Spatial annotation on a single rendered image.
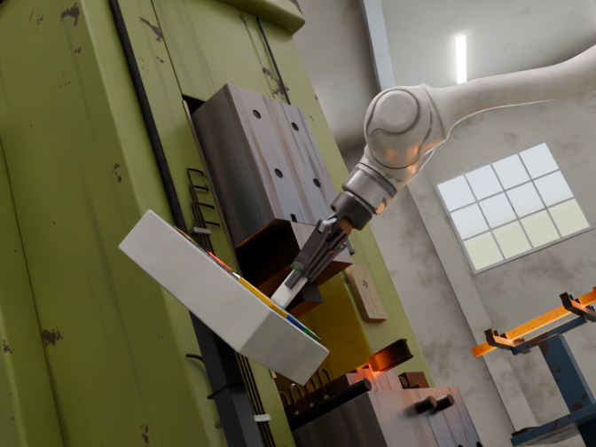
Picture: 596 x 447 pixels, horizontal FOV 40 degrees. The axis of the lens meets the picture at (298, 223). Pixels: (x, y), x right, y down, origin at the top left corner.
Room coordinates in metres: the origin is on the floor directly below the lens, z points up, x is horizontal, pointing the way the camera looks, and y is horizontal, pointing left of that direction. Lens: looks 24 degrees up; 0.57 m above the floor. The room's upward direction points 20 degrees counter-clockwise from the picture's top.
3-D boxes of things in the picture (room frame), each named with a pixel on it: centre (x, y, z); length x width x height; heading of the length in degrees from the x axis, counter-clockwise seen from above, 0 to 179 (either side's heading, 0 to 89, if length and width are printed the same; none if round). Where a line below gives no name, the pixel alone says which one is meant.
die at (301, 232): (1.96, 0.13, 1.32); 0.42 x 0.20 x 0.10; 56
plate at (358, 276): (2.18, -0.11, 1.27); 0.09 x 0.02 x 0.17; 146
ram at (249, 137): (2.00, 0.11, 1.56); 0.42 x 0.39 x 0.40; 56
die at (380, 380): (1.96, 0.13, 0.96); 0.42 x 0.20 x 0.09; 56
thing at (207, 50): (2.08, 0.23, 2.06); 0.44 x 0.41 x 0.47; 56
